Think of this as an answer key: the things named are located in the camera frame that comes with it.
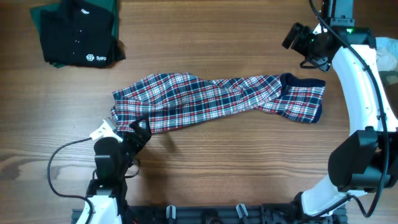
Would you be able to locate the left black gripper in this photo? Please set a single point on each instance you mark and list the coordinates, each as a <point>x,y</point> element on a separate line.
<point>145,135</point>

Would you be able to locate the beige crumpled cloth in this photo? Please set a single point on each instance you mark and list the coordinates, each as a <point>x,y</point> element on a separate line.
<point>386,54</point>

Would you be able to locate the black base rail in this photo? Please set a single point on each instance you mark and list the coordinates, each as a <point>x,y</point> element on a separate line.
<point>197,215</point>

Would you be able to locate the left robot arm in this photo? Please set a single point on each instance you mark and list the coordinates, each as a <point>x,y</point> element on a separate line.
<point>114,155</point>

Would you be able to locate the olive green cloth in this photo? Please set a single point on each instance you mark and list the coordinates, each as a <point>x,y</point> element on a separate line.
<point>389,80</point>

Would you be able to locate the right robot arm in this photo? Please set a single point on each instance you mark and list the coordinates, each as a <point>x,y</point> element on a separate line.
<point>367,161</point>

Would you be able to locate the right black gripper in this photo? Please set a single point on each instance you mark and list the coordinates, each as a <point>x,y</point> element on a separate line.
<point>300,39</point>

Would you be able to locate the green folded shirt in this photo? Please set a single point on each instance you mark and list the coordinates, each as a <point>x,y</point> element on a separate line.
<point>115,18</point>

